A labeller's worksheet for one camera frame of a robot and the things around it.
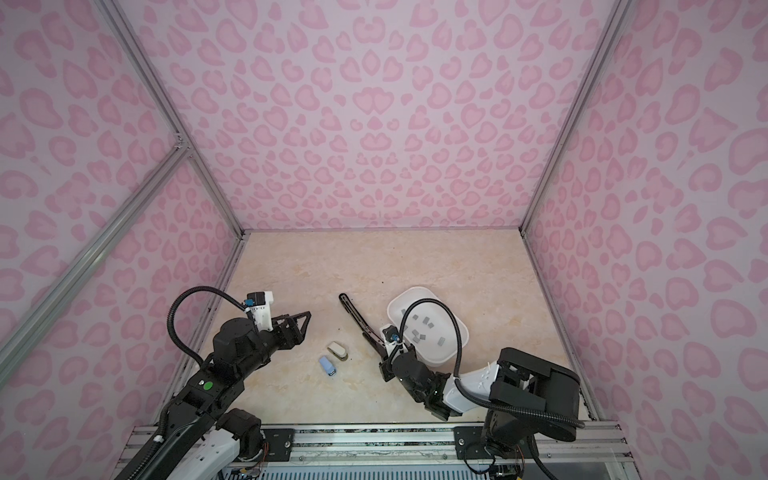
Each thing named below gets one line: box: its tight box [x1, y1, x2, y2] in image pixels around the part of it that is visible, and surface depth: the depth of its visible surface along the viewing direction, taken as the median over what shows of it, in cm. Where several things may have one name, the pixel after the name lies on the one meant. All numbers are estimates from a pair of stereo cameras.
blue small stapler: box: [319, 355, 336, 377], surface depth 87 cm
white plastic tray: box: [402, 301, 458, 368], surface depth 93 cm
